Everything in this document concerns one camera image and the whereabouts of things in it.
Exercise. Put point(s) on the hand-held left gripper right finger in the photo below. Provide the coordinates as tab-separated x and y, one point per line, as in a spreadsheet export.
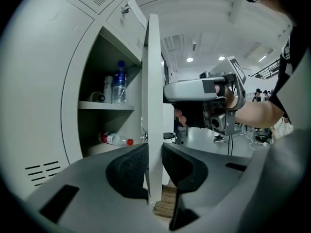
209	178

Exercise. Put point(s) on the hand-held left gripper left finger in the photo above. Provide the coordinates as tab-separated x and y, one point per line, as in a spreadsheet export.
97	190

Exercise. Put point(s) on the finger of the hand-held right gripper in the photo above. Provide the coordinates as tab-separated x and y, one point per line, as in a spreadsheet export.
187	91

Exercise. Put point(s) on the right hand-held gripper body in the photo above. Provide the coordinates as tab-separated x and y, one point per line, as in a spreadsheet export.
218	120

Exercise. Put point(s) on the grey metal locker door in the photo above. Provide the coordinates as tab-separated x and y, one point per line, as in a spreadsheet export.
154	81

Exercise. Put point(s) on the white metal locker cabinet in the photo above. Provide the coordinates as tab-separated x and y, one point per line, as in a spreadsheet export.
36	81

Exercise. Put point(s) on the person's right forearm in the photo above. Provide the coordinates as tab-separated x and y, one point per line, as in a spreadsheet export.
260	113

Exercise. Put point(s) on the person's right hand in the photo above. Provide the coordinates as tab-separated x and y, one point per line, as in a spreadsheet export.
227	97

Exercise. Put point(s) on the round ceiling light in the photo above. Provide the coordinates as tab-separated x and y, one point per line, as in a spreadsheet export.
221	58
190	59

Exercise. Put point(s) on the large white box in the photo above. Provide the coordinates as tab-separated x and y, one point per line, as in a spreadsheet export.
167	120

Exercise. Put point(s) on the wooden pallet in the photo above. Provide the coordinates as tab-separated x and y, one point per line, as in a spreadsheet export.
167	200

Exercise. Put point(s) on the black round stool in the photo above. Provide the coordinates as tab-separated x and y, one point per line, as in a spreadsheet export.
168	135

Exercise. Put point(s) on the small bottle red cap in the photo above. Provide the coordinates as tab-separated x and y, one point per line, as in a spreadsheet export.
114	138

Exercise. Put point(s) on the clear bottle blue label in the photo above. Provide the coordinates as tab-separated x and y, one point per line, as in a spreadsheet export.
119	86

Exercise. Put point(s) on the black balcony railing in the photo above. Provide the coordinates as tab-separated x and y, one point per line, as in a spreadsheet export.
267	69

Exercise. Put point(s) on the ceiling tube light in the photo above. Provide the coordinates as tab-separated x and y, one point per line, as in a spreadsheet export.
262	58

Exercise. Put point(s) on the white spray bottle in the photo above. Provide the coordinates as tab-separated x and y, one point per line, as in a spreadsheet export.
108	91

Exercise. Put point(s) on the white round container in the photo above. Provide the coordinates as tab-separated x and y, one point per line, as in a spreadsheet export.
96	97

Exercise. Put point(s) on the person's black shirt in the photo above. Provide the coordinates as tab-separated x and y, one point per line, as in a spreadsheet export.
298	45

